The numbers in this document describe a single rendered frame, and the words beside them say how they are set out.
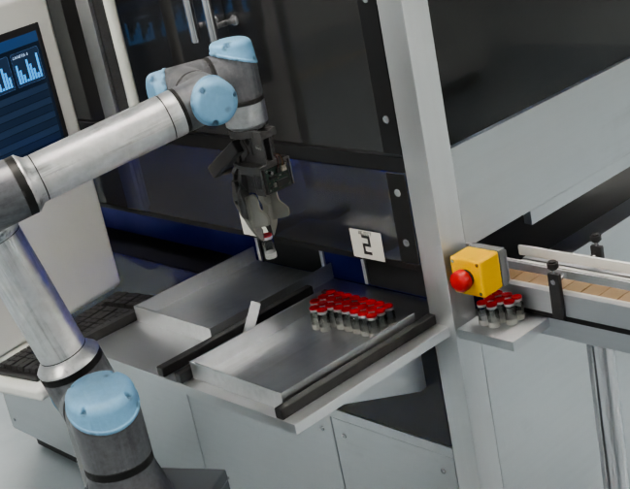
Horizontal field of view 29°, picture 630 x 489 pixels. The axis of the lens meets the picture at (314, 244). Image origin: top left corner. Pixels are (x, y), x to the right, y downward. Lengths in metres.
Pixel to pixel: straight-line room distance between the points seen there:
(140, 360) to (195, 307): 0.24
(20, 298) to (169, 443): 1.35
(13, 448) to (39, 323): 2.21
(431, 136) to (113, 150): 0.59
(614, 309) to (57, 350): 0.96
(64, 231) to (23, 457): 1.40
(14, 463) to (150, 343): 1.73
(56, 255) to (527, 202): 1.13
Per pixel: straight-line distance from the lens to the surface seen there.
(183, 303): 2.64
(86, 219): 2.97
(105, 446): 2.01
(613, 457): 2.41
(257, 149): 2.10
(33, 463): 4.12
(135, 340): 2.53
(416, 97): 2.13
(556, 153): 2.46
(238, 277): 2.71
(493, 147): 2.30
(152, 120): 1.90
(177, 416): 3.22
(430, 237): 2.23
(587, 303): 2.20
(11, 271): 2.03
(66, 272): 2.94
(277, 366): 2.26
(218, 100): 1.91
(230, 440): 3.07
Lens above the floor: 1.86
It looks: 20 degrees down
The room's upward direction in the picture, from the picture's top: 11 degrees counter-clockwise
